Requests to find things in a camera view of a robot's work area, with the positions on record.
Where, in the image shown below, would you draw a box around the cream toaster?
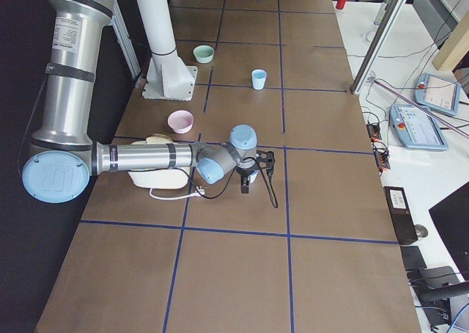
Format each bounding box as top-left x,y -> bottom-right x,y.
128,133 -> 191,189

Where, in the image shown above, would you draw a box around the teach pendant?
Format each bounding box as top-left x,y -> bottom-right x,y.
389,104 -> 448,151
414,73 -> 461,117

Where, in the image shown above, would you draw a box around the black laptop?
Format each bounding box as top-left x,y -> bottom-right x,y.
429,188 -> 468,271

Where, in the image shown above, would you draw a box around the teach pendant far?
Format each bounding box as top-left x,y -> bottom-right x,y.
414,73 -> 461,117

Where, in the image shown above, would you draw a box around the light blue cup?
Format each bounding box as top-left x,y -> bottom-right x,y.
251,69 -> 267,90

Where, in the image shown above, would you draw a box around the wooden plank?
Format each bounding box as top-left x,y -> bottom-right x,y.
432,12 -> 469,71

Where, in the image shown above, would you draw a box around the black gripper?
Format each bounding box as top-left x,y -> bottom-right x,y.
235,150 -> 275,194

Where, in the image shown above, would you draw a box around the black box with label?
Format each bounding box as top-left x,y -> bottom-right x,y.
383,186 -> 418,245

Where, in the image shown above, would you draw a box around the teach pendant near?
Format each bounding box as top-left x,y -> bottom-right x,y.
389,104 -> 448,151

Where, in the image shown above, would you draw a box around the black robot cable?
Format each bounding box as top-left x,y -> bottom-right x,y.
182,156 -> 279,210

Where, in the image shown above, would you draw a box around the aluminium frame post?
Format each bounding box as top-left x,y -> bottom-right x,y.
350,0 -> 407,95

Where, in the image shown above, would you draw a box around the green bowl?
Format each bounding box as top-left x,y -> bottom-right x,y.
193,45 -> 215,64

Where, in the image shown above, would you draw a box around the black power strip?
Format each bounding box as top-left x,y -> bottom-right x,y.
366,122 -> 391,174

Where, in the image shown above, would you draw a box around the white mount base plate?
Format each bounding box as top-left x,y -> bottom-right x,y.
142,62 -> 198,101

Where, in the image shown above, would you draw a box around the pink bowl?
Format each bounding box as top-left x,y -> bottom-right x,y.
167,110 -> 194,134

